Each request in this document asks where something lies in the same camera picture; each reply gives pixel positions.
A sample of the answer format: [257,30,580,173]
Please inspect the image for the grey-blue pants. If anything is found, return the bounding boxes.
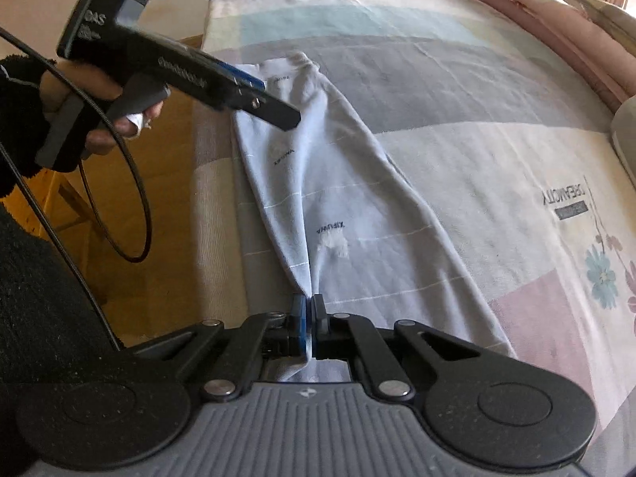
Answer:
[232,53,513,355]

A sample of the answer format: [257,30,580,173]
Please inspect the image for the person's left hand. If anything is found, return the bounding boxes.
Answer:
[39,60,141,155]

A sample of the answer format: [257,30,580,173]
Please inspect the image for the black fuzzy left sleeve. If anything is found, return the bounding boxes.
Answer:
[1,55,113,476]

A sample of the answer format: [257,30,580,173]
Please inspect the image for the wooden stool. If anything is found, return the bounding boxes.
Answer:
[26,169,107,306]

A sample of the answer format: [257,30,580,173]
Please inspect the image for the patchwork bed sheet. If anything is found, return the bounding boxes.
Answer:
[192,0,635,476]

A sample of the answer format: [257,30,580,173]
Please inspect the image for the grey cat face cushion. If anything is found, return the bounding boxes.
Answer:
[610,101,636,186]

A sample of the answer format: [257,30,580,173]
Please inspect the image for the pink folded quilt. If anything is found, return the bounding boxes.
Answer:
[480,0,635,111]

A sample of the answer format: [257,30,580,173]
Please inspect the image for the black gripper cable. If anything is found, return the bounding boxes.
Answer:
[0,27,153,353]

